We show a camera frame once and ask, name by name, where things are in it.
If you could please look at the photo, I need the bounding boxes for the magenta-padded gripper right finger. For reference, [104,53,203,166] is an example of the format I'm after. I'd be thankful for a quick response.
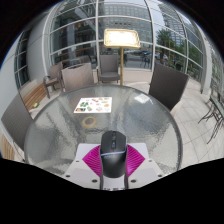
[123,143,164,191]

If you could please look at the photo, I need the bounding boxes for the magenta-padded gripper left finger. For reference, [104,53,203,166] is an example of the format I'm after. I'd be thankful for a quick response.
[62,143,104,191]

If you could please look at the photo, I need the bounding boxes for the black computer mouse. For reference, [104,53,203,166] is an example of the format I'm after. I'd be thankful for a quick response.
[99,129,129,178]

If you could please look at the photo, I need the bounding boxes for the laminated picture menu card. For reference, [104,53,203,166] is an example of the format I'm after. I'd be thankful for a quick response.
[73,96,113,114]

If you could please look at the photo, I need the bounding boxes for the brown wicker chair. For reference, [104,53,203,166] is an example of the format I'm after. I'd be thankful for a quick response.
[61,62,95,93]
[0,93,34,161]

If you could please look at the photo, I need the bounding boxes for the dark wicker chair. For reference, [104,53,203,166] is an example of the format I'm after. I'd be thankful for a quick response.
[148,62,190,116]

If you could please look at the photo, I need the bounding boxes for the curved wooden slat bench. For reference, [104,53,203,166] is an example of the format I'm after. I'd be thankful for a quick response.
[0,81,48,161]

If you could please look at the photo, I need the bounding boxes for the brown wicker armchair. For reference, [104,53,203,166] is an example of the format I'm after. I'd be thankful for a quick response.
[97,54,122,84]
[43,62,65,100]

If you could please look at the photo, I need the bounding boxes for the gold-framed menu stand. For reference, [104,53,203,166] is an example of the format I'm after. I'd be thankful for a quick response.
[103,28,142,86]

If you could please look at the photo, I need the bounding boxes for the brass table hole ring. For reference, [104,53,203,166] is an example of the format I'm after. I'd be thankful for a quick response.
[81,116,99,129]

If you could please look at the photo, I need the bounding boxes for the black metal wire chair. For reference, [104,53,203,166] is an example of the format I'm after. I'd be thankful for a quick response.
[198,89,224,145]

